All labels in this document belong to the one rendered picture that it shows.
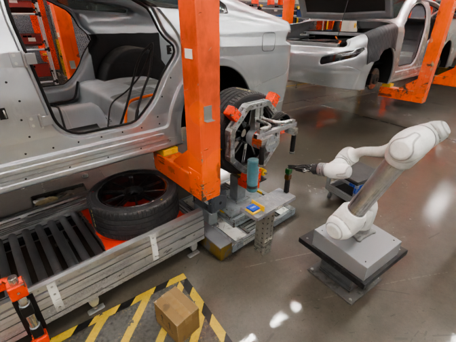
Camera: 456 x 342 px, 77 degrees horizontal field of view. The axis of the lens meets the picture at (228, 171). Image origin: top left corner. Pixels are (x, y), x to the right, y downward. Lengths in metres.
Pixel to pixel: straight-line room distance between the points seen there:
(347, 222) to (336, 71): 3.13
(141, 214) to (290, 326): 1.17
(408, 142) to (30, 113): 1.90
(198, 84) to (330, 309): 1.61
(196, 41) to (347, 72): 3.21
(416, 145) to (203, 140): 1.11
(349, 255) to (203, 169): 1.03
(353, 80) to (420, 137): 3.27
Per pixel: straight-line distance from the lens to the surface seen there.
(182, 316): 1.80
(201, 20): 1.68
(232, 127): 1.99
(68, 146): 2.05
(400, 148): 1.43
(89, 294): 2.05
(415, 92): 5.45
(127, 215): 2.03
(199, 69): 1.68
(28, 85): 1.94
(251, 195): 2.63
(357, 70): 4.64
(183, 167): 2.11
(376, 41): 4.77
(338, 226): 1.74
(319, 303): 2.15
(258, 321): 1.99
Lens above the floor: 1.63
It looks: 28 degrees down
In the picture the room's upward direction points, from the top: straight up
